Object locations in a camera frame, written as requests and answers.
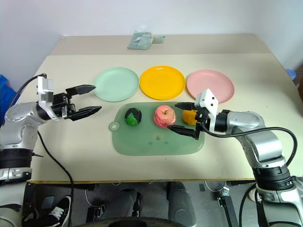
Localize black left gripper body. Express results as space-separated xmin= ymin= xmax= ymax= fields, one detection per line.
xmin=50 ymin=92 xmax=77 ymax=120

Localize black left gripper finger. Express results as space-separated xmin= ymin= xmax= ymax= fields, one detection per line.
xmin=65 ymin=84 xmax=97 ymax=96
xmin=70 ymin=105 xmax=102 ymax=122

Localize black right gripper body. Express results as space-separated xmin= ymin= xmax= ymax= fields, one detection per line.
xmin=194 ymin=107 xmax=211 ymax=140

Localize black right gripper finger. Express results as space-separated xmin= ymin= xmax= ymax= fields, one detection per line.
xmin=167 ymin=125 xmax=196 ymax=139
xmin=174 ymin=102 xmax=197 ymax=111

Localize orange toy fruit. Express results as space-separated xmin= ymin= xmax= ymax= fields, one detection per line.
xmin=182 ymin=109 xmax=198 ymax=125

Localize pink plate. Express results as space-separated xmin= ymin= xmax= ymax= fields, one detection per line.
xmin=186 ymin=69 xmax=235 ymax=105

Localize yellow plate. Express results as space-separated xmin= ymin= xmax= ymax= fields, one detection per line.
xmin=139 ymin=65 xmax=186 ymax=100

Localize mint green plate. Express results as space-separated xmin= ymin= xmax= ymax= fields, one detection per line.
xmin=93 ymin=67 xmax=140 ymax=103

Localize dark green avocado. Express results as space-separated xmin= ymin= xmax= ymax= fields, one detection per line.
xmin=125 ymin=107 xmax=143 ymax=127

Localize red toy apple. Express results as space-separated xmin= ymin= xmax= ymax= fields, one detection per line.
xmin=153 ymin=105 xmax=177 ymax=129

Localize green cutting board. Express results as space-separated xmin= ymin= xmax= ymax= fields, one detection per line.
xmin=108 ymin=101 xmax=205 ymax=157

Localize blue plastic bin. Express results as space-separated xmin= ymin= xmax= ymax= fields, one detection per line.
xmin=0 ymin=74 xmax=18 ymax=126

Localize dark grey rounded shape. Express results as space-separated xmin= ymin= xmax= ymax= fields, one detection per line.
xmin=167 ymin=181 xmax=197 ymax=227

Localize green folded cloth bag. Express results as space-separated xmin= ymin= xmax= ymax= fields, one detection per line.
xmin=127 ymin=30 xmax=153 ymax=51

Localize black metal bar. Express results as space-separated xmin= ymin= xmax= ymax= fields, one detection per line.
xmin=217 ymin=185 xmax=239 ymax=227

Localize white shoe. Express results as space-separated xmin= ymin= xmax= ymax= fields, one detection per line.
xmin=248 ymin=188 xmax=259 ymax=203

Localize blue bottle cap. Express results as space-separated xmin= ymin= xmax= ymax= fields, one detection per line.
xmin=285 ymin=68 xmax=298 ymax=83

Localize black sneaker white laces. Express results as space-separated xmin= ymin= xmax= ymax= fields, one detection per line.
xmin=22 ymin=194 xmax=72 ymax=227

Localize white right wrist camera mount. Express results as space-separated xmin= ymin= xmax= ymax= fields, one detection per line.
xmin=194 ymin=88 xmax=219 ymax=119

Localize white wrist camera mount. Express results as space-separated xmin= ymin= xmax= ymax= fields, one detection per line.
xmin=194 ymin=88 xmax=219 ymax=119
xmin=36 ymin=75 xmax=56 ymax=114

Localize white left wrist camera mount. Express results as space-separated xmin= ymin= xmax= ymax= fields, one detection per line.
xmin=36 ymin=75 xmax=56 ymax=114

